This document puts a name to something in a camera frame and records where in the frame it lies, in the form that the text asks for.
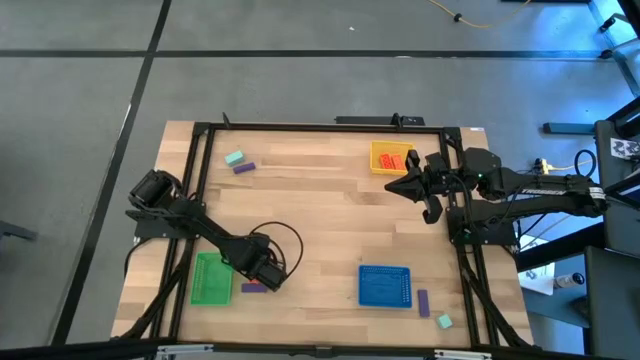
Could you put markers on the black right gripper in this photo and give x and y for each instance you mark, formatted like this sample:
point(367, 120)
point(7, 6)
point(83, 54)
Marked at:
point(437, 180)

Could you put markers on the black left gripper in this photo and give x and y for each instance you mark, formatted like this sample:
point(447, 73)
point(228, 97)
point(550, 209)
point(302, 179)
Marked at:
point(267, 275)

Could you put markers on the purple block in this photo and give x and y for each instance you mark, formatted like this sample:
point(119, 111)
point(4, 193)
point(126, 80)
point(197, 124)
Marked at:
point(423, 303)
point(252, 288)
point(244, 168)

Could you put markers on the teal block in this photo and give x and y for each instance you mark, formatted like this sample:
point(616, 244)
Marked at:
point(444, 321)
point(234, 158)

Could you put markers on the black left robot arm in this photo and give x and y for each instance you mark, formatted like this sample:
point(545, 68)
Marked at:
point(210, 230)

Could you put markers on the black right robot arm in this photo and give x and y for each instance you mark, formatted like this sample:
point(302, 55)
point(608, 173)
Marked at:
point(550, 192)

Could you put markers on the yellow plastic basket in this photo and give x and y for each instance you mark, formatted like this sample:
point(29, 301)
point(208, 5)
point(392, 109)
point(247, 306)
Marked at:
point(380, 150)

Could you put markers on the green plastic basket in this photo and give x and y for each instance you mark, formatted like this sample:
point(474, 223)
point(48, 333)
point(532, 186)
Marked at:
point(212, 280)

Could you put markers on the blue plastic basket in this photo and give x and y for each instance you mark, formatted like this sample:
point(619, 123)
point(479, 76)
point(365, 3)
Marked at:
point(385, 286)

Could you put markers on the white paper sheet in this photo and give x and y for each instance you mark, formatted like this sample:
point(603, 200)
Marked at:
point(537, 280)

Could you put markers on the blue metal bar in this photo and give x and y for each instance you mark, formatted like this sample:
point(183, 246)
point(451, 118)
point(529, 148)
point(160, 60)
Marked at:
point(567, 128)

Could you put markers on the small bottle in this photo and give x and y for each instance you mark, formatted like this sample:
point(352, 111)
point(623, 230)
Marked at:
point(570, 280)

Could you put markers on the black crossbeam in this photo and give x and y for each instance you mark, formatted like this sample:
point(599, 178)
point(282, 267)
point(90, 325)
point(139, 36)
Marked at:
point(75, 350)

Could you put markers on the printed marker sheet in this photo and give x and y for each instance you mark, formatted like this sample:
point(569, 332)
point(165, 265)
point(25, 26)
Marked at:
point(625, 148)

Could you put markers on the black cart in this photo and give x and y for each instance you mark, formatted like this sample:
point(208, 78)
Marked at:
point(615, 300)

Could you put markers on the black bar bracket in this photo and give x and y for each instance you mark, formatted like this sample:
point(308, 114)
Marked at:
point(380, 120)

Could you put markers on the black aluminium table frame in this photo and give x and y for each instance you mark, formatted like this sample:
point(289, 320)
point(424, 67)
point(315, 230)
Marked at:
point(325, 128)

